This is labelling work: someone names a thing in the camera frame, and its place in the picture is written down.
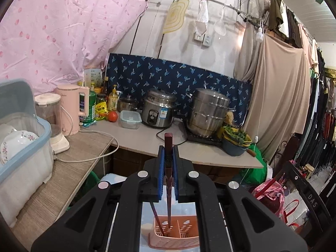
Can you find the steel steamer pot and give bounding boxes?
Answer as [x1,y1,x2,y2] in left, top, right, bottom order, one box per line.
[186,88,234,138]

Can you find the pink electric kettle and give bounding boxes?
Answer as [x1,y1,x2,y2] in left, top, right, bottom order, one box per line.
[55,84,90,136]

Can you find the small steel pot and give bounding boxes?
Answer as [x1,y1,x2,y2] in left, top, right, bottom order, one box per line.
[117,94,139,113]

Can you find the wooden cabinet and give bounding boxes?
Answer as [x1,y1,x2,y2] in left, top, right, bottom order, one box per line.
[105,147,252,187]

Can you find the white light bulb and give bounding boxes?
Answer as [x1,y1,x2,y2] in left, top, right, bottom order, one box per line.
[256,18,264,42]

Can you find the white blender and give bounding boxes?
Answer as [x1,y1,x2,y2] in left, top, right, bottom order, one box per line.
[35,93,70,155]

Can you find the green plastic bag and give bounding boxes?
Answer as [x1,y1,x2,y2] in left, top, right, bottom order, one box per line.
[238,147,273,187]

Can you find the pink plastic utensil basket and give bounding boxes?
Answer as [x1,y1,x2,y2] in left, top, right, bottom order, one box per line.
[141,215,200,250]

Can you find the blue plastic basin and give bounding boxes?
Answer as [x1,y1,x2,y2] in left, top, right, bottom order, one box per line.
[221,136,252,156]

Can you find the navy leaf-print cloth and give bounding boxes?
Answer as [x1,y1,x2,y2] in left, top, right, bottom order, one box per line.
[105,53,253,126]

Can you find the row of hanging clothes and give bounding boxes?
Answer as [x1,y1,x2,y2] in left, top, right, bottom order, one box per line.
[268,0,336,174]

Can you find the white plastic skimmer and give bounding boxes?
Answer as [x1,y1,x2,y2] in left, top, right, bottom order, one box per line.
[213,5,227,37]

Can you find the light blue dotted cloth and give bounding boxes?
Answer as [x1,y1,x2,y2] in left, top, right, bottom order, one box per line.
[100,173,200,252]

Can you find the dish rack with blue lid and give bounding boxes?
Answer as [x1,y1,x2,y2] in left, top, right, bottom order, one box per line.
[0,79,54,227]

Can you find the yellow snack packet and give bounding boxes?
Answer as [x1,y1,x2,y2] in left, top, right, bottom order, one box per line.
[95,102,109,121]

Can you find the pink printed sheet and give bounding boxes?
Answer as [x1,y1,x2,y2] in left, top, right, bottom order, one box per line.
[0,0,150,95]

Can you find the hanging white cloth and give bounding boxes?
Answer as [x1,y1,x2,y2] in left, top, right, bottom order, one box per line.
[195,0,209,35]

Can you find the green tin can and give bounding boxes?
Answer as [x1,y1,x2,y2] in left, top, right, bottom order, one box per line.
[80,88,98,128]

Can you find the white power cable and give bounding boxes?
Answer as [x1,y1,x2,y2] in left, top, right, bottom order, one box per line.
[54,127,119,163]

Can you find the white floral plate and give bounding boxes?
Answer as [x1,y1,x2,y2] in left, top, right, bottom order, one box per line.
[0,130,39,164]

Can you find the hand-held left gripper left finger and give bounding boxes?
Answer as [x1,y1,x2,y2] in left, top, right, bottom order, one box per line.
[31,145,168,252]

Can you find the yellow cutting board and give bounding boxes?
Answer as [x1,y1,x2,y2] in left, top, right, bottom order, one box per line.
[162,0,190,34]

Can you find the white and green carton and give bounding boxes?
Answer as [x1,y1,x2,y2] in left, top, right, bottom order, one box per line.
[83,68,103,88]

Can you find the white cord with switch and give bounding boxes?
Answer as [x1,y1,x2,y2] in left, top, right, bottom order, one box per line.
[254,41,262,143]

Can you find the black power cable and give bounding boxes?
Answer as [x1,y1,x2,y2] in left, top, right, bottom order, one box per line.
[156,127,187,146]

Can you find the leafy greens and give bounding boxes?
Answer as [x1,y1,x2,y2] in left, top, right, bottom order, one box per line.
[223,125,248,145]

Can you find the steel rice cooker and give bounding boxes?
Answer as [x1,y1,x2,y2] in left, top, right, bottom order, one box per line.
[141,88,178,129]

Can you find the yellow dish soap bottle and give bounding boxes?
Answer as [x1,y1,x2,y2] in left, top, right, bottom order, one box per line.
[108,85,119,111]

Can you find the clear food container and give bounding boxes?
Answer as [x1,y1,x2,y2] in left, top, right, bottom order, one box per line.
[120,110,142,130]

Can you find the beige curtain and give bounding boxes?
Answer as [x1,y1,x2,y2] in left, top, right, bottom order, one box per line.
[234,22,314,163]

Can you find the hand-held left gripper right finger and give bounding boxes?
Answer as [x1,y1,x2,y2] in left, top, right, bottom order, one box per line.
[172,145,308,252]

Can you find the dark red chopstick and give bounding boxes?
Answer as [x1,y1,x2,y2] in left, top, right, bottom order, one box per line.
[150,202,165,236]
[164,133,174,228]

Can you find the black induction cooker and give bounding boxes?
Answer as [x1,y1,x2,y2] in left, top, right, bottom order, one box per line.
[181,125,223,147]

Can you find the pink plastic bag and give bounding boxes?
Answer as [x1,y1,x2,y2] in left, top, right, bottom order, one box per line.
[252,178,285,221]

